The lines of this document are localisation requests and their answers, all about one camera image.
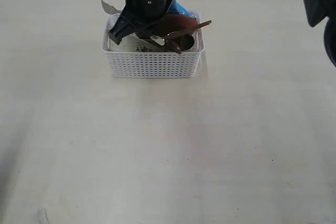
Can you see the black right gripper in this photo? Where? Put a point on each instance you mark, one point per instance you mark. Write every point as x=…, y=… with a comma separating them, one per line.
x=139, y=16

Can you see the silver metal fork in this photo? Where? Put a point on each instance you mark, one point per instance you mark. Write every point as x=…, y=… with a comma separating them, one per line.
x=159, y=40

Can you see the dark red wooden spoon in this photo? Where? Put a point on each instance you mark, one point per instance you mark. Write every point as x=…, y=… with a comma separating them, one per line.
x=173, y=45

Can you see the grey floral ceramic bowl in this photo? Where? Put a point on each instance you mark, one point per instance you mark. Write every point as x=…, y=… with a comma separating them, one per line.
x=131, y=43

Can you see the brown wooden bowl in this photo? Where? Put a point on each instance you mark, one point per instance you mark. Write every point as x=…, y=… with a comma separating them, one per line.
x=173, y=22

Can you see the white perforated plastic basket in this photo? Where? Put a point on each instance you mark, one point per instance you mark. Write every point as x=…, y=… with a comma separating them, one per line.
x=159, y=64

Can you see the blue snack packet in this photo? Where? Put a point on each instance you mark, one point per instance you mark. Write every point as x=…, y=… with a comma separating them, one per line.
x=177, y=8

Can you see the stainless steel cup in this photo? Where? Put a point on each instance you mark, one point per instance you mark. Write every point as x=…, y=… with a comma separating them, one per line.
x=185, y=42

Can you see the brown wooden chopstick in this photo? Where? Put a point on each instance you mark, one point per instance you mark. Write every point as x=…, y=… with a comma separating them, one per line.
x=188, y=30

